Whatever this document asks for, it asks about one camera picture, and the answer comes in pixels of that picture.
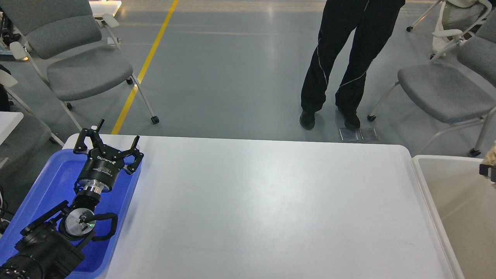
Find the brown paper ball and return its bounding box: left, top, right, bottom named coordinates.
left=482, top=141, right=496, bottom=167

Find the grey chair right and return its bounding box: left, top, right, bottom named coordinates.
left=367, top=17, right=496, bottom=157

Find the grey chair left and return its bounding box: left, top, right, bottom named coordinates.
left=1, top=0, right=142, bottom=129

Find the metal floor socket plate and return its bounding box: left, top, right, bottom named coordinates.
left=339, top=128, right=358, bottom=141

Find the white chair far right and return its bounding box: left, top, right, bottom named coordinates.
left=406, top=0, right=495, bottom=61

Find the white table left edge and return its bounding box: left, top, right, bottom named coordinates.
left=0, top=111, right=24, bottom=144

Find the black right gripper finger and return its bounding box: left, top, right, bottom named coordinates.
left=479, top=163, right=496, bottom=183

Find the beige plastic bin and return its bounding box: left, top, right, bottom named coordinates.
left=412, top=155, right=496, bottom=279

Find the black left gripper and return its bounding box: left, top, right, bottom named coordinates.
left=73, top=119, right=144, bottom=192

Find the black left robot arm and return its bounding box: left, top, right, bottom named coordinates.
left=1, top=120, right=144, bottom=279

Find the blue plastic tray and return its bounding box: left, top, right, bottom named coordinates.
left=0, top=150, right=141, bottom=279

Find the grey chair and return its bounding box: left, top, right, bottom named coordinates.
left=367, top=17, right=496, bottom=157
left=1, top=0, right=142, bottom=129

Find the person in black trousers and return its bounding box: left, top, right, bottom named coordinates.
left=299, top=0, right=406, bottom=130

